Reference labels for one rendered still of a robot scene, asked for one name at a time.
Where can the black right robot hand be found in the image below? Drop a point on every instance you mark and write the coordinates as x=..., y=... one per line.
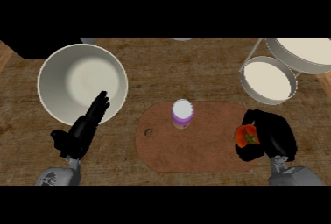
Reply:
x=277, y=137

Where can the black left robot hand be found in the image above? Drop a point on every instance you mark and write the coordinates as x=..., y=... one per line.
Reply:
x=84, y=128

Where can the red tomato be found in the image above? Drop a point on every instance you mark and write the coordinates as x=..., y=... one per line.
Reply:
x=246, y=136

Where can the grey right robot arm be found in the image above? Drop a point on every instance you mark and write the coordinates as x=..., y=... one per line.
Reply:
x=291, y=173

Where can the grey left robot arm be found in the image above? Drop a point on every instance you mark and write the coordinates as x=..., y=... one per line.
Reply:
x=62, y=173

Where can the brown wooden cutting board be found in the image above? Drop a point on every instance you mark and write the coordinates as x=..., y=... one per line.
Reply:
x=193, y=143

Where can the large white bowl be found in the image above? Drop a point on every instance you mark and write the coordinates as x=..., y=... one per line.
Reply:
x=81, y=83

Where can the purple can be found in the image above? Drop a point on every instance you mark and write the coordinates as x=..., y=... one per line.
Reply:
x=181, y=112

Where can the black appliance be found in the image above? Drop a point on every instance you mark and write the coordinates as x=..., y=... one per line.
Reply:
x=40, y=46

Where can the grey rounded object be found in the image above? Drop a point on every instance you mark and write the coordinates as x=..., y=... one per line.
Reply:
x=87, y=40

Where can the pale grey object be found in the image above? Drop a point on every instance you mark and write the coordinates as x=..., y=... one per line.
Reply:
x=181, y=38

